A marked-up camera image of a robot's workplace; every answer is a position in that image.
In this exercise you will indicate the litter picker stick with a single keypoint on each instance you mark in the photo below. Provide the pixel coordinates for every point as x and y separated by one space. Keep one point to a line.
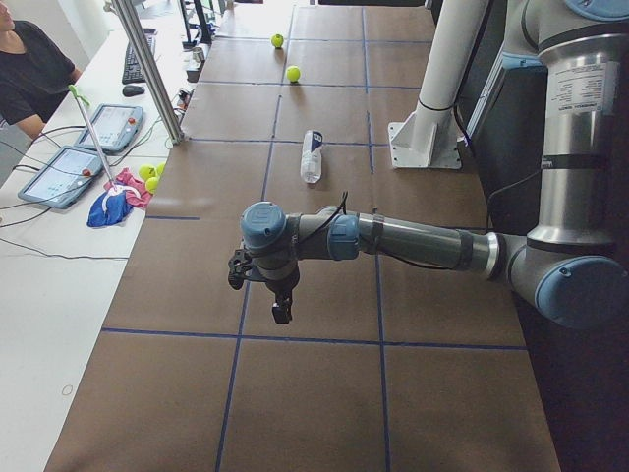
82 102

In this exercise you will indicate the white camera post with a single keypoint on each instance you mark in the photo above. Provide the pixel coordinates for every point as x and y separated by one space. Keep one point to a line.
428 138

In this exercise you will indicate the pink cloth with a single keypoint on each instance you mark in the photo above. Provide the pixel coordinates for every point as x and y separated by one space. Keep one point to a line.
129 189

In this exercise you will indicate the teach pendant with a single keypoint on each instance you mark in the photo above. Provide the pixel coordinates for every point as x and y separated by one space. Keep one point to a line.
62 180
116 125

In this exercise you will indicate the spare tennis ball one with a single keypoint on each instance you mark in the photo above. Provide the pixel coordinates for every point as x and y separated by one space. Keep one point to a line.
147 171

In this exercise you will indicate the black keyboard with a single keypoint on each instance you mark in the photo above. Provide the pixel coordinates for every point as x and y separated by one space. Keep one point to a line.
132 70

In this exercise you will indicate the person in black shirt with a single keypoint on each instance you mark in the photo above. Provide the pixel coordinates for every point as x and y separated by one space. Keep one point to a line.
35 74

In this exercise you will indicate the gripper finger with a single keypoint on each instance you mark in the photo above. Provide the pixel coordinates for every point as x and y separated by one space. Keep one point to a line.
279 310
288 308

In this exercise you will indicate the black computer mouse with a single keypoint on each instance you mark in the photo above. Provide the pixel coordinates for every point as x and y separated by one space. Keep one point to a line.
131 90

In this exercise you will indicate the near teach pendant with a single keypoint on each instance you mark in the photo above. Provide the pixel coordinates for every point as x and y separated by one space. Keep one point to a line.
62 180

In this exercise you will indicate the aluminium frame post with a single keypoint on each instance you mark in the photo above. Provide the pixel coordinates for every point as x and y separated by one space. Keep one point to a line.
131 24

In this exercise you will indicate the yellow tennis ball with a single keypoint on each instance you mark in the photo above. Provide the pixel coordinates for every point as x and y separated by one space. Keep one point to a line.
277 41
293 74

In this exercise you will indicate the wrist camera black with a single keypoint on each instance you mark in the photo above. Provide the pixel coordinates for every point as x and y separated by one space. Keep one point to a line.
241 269

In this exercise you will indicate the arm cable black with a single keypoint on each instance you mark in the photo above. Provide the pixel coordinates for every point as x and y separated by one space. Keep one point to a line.
339 235

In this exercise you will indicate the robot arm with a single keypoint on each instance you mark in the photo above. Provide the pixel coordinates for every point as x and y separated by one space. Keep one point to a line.
563 266

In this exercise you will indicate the blue cloth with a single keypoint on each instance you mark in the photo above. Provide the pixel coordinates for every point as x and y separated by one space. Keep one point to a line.
108 210

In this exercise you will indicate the clear tennis ball tube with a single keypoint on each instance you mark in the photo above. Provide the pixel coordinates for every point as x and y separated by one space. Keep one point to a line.
311 159

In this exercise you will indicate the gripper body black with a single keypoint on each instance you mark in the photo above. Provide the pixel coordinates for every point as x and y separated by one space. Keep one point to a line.
281 285

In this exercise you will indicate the metal cup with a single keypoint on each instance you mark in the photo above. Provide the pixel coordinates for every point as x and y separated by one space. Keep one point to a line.
199 53

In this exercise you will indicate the far teach pendant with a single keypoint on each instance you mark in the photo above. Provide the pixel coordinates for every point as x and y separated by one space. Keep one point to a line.
116 125

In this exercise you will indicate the spare tennis ball two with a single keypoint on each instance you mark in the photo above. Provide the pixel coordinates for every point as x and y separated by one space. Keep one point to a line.
151 184

